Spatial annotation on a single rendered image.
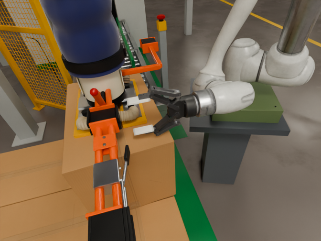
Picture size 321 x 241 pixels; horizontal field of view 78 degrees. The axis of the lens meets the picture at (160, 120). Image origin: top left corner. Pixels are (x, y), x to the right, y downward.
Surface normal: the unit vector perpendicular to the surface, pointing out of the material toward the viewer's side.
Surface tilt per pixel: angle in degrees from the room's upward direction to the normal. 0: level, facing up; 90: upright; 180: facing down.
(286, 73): 104
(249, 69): 85
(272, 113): 90
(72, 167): 0
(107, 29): 74
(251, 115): 90
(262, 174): 0
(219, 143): 90
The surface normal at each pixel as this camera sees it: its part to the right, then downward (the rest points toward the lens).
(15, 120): 0.26, 0.64
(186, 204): -0.07, -0.74
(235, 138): -0.12, 0.67
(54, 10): -0.43, 0.33
